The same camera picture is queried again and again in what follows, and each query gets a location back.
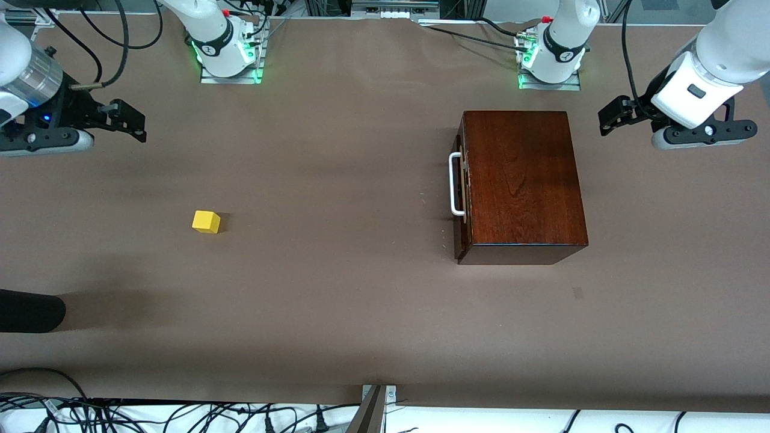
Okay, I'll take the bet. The yellow block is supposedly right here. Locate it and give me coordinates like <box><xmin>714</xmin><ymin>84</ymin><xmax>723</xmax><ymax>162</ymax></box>
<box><xmin>191</xmin><ymin>210</ymin><xmax>221</xmax><ymax>235</ymax></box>

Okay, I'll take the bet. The white drawer handle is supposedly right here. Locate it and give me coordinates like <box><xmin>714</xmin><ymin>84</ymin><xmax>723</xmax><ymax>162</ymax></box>
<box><xmin>449</xmin><ymin>152</ymin><xmax>465</xmax><ymax>217</ymax></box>

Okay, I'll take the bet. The light wood drawer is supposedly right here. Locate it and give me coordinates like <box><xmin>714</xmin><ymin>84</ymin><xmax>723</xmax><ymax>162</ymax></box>
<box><xmin>453</xmin><ymin>117</ymin><xmax>473</xmax><ymax>263</ymax></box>

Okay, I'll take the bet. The dark brown wooden cabinet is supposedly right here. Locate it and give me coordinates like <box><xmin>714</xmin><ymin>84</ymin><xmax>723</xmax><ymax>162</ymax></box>
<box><xmin>458</xmin><ymin>110</ymin><xmax>589</xmax><ymax>266</ymax></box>

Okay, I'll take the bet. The black cylindrical object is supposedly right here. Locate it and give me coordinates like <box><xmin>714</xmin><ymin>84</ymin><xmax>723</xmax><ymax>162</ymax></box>
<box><xmin>0</xmin><ymin>289</ymin><xmax>66</xmax><ymax>333</ymax></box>

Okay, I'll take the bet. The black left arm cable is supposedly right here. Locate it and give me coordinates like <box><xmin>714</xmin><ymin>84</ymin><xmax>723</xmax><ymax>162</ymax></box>
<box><xmin>621</xmin><ymin>0</ymin><xmax>653</xmax><ymax>115</ymax></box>

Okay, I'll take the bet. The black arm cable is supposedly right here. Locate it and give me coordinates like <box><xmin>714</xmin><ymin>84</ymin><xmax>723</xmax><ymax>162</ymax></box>
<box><xmin>621</xmin><ymin>0</ymin><xmax>653</xmax><ymax>115</ymax></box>
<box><xmin>45</xmin><ymin>0</ymin><xmax>130</xmax><ymax>90</ymax></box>

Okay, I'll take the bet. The black looping cable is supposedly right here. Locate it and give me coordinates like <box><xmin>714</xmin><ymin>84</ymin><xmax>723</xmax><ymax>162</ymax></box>
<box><xmin>114</xmin><ymin>0</ymin><xmax>164</xmax><ymax>50</ymax></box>

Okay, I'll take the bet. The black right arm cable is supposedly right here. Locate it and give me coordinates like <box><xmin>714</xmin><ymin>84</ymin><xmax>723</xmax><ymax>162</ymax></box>
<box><xmin>45</xmin><ymin>0</ymin><xmax>130</xmax><ymax>90</ymax></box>

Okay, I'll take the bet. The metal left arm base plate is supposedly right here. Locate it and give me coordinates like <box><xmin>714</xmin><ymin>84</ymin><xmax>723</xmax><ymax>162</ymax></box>
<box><xmin>516</xmin><ymin>30</ymin><xmax>582</xmax><ymax>91</ymax></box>

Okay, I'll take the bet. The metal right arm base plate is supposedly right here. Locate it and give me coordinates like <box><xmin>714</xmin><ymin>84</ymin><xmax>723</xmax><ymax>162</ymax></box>
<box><xmin>200</xmin><ymin>17</ymin><xmax>266</xmax><ymax>85</ymax></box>

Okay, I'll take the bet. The silver metal connector rail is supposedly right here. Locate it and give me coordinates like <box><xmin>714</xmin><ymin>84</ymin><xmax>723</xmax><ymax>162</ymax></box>
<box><xmin>351</xmin><ymin>0</ymin><xmax>440</xmax><ymax>20</ymax></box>

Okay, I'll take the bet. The metal table edge bracket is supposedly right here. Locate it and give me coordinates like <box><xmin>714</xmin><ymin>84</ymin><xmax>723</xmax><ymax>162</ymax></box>
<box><xmin>346</xmin><ymin>385</ymin><xmax>398</xmax><ymax>433</ymax></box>

